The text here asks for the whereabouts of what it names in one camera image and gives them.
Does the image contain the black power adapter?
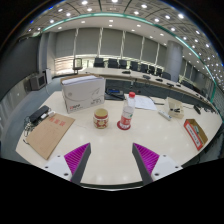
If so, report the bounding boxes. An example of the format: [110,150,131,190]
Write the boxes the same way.
[28,104,51,124]

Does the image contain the open red-white cardboard box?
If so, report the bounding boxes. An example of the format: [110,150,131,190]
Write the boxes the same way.
[183,118,209,152]

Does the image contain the red floral ceramic mug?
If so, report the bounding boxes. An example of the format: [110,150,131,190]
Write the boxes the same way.
[92,107,110,130]

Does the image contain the grey box monitor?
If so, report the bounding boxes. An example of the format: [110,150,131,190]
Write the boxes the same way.
[29,73,48,92]

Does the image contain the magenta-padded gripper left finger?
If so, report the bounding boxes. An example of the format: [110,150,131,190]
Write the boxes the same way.
[43,142,92,186]

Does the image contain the small open white box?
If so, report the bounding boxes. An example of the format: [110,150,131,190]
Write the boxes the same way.
[164,96,185,120]

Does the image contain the black cable bundle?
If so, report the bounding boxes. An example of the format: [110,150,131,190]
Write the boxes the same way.
[22,116,36,137]

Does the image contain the white paper sheets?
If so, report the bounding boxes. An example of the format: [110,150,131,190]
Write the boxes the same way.
[125,94,158,112]

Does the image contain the clear red-capped water bottle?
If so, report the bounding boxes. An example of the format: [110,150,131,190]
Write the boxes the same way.
[118,91,137,131]

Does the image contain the white cardboard box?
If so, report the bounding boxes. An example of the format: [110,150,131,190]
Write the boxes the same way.
[60,73,106,114]

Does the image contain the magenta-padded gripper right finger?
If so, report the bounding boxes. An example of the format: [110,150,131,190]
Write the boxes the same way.
[131,142,184,186]

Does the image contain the ceiling lights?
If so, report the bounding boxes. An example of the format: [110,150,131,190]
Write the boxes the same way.
[26,0,224,79]

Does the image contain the flat round red coaster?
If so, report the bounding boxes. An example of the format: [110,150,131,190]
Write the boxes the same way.
[116,120,132,131]

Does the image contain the black desk device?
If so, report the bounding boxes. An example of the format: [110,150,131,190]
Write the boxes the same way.
[104,87,126,102]

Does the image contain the row of black chairs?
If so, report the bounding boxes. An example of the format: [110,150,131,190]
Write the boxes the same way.
[72,57,174,81]

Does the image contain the long curved conference desk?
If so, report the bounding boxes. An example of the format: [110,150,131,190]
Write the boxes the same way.
[79,67,218,111]

